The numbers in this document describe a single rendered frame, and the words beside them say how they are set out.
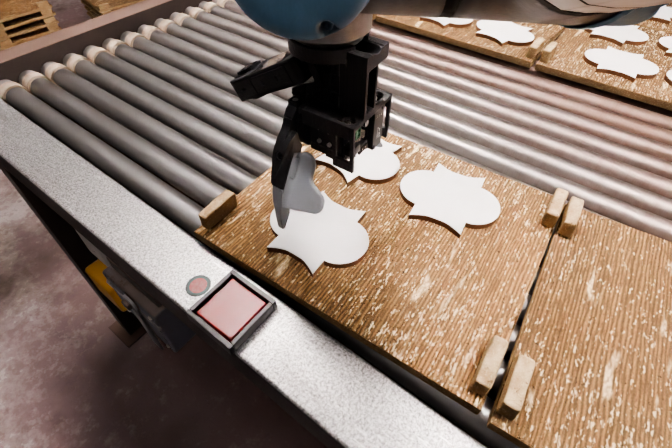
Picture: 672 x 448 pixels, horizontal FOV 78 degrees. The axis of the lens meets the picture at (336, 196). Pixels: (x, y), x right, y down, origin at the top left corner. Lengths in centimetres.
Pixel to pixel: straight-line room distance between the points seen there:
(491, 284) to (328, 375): 23
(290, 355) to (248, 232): 18
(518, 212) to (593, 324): 18
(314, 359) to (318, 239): 15
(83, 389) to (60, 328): 27
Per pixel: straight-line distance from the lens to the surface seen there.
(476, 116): 85
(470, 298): 54
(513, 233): 62
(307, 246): 54
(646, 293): 64
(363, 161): 66
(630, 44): 123
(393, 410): 49
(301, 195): 43
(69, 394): 168
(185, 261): 60
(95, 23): 125
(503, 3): 24
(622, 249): 67
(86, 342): 175
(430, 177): 65
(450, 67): 101
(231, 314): 52
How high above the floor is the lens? 138
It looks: 45 degrees down
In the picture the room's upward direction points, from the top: straight up
